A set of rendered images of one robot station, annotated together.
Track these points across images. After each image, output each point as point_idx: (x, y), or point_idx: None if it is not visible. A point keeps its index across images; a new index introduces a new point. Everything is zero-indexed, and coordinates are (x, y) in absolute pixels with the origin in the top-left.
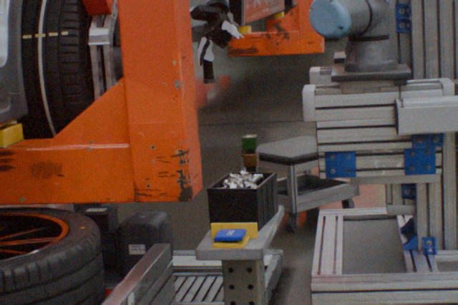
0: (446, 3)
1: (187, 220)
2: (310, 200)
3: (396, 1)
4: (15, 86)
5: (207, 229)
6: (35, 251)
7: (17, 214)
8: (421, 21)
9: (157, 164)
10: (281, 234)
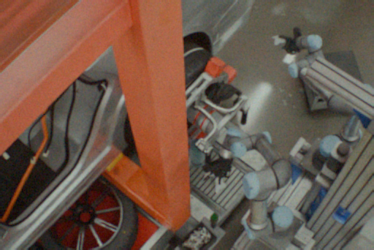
0: (329, 223)
1: (274, 55)
2: (323, 106)
3: (315, 198)
4: (117, 149)
5: (275, 77)
6: (97, 249)
7: (112, 190)
8: (318, 216)
9: (162, 221)
10: (303, 110)
